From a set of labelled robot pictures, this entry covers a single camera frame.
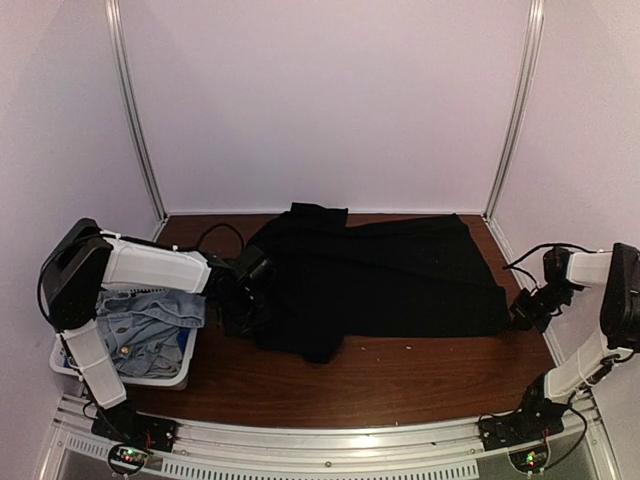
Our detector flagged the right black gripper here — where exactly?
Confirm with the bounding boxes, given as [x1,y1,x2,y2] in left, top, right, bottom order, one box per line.
[509,284,574,333]

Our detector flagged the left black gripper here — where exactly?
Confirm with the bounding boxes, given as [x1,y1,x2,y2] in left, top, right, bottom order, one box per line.
[215,291,272,340]

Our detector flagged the black t-shirt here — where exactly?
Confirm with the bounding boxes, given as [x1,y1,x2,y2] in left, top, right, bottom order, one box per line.
[249,203,510,364]

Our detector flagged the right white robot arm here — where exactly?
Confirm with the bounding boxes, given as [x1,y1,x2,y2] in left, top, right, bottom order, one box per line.
[505,242,639,442]

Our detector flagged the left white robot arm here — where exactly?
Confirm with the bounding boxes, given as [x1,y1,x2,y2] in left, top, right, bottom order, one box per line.
[37,218,274,444]

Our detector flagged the white laundry basket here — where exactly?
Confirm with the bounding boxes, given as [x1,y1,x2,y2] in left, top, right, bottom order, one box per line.
[48,287,199,391]

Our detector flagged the light blue denim garment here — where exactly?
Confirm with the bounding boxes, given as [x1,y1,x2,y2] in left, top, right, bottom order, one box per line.
[62,289,209,377]

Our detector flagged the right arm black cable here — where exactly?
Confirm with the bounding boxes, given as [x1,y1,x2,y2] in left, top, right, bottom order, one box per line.
[502,243,591,289]

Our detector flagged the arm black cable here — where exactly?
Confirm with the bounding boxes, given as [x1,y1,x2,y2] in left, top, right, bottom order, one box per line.
[502,243,591,289]
[192,223,246,259]

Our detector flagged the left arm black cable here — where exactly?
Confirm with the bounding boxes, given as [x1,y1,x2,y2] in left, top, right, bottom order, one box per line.
[192,223,246,259]

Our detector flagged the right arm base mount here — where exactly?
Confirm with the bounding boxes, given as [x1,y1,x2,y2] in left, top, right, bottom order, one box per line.
[477,411,564,451]

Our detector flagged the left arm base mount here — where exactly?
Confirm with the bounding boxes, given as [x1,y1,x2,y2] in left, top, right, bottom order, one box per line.
[91,413,178,453]

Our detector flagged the front aluminium rail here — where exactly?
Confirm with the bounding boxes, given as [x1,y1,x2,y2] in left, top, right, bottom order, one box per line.
[49,392,609,480]

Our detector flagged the right aluminium frame post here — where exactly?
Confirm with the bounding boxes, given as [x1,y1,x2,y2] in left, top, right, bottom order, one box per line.
[483,0,545,221]

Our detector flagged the aluminium frame post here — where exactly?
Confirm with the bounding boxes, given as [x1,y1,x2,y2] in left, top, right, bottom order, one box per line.
[105,0,167,222]
[483,0,545,221]

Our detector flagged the left aluminium frame post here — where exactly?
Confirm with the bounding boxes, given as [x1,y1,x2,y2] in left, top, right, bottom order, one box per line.
[105,0,167,222]

